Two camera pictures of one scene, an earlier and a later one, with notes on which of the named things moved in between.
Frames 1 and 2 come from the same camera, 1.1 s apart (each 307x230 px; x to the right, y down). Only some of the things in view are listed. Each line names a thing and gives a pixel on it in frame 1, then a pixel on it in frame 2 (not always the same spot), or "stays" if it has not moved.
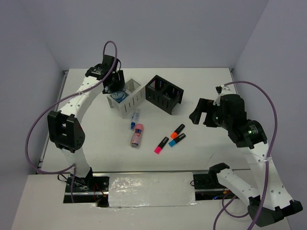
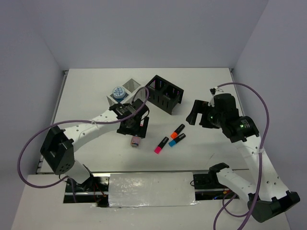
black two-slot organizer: (163, 93) stays
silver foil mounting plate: (151, 189) stays
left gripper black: (120, 86) to (143, 129)
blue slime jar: (119, 96) stays
